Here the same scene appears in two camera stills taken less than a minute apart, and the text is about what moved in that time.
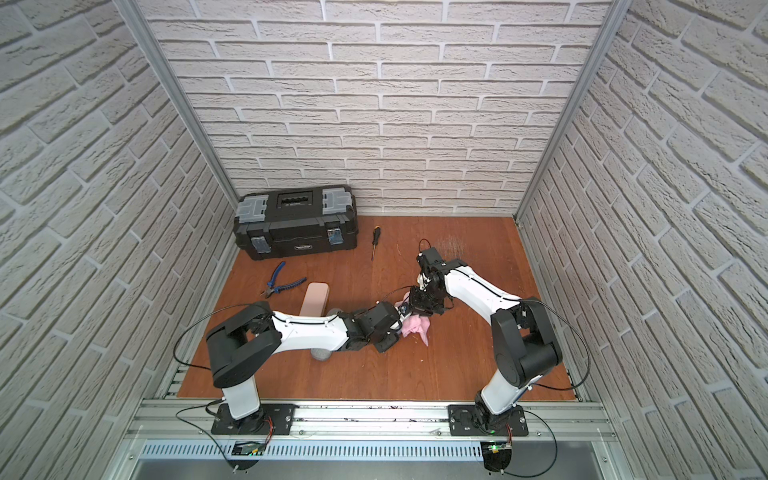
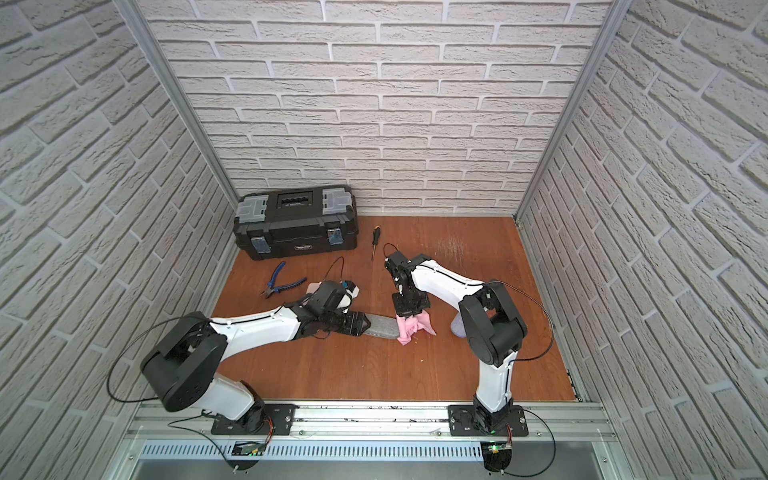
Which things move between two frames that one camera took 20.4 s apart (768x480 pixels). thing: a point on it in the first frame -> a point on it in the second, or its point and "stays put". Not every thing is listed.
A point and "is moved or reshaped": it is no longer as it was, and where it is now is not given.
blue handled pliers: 271,289 stays put
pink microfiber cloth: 416,324 is moved or reshaped
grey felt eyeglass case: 323,355 is moved or reshaped
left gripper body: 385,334 -> 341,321
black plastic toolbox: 296,221 stays put
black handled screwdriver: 375,240 stays put
